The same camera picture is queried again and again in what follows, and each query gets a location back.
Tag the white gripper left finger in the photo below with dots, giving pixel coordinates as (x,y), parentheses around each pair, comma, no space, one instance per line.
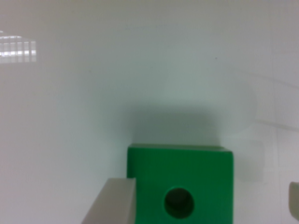
(115,204)

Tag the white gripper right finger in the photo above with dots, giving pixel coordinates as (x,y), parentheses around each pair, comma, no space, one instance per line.
(294,199)

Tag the green square block with hole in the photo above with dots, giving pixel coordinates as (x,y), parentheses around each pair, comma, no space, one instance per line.
(182,184)

